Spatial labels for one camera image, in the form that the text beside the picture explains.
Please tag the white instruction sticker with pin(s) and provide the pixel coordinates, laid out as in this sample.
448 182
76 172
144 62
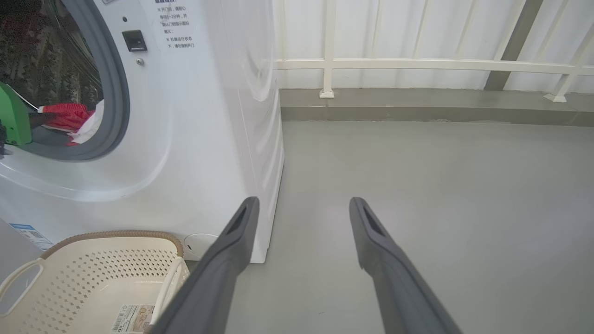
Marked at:
176 25

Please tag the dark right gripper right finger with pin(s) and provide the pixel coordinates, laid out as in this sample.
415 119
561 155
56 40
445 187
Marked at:
399 278

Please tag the red garment with black lettering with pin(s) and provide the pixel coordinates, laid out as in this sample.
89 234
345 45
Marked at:
65 116

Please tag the grey rubber door seal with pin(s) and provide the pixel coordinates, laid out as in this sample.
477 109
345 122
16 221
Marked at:
116 93

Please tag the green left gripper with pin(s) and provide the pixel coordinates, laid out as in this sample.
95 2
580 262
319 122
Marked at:
14 116

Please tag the basket product label sticker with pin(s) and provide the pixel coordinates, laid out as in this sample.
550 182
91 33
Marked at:
133 318

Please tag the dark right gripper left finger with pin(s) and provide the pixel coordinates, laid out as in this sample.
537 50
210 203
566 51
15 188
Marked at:
218 278

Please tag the blue energy label sticker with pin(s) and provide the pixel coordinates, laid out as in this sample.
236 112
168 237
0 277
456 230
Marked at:
31 236

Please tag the white metal railing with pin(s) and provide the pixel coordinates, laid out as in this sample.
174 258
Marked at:
417 64

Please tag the white washing machine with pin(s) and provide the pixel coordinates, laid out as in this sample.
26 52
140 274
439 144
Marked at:
209 139

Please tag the black door latch socket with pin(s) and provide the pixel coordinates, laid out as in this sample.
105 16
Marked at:
134 41

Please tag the red and white garment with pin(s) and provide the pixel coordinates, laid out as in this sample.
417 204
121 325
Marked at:
91 130

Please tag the cream perforated laundry basket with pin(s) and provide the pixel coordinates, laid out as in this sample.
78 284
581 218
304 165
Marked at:
83 283

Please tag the steel washer drum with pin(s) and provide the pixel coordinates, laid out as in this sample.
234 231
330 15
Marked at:
46 55

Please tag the round white filter cover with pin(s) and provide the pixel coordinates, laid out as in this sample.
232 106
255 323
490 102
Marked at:
200 246

